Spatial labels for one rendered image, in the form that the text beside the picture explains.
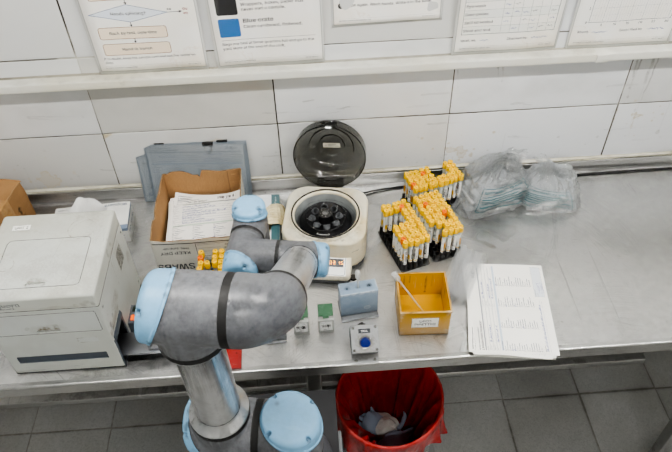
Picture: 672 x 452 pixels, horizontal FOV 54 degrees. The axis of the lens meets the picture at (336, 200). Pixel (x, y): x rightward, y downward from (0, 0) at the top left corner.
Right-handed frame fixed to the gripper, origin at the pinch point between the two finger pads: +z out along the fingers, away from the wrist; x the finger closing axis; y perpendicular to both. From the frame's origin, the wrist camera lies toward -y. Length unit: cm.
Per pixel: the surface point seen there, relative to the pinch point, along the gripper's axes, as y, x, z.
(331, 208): -19.4, -32.7, 1.6
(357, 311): -22.1, -0.9, 9.8
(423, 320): -37.8, 7.5, 5.4
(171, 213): 28, -42, 6
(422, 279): -40.4, -5.0, 4.6
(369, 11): -34, -53, -49
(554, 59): -85, -46, -34
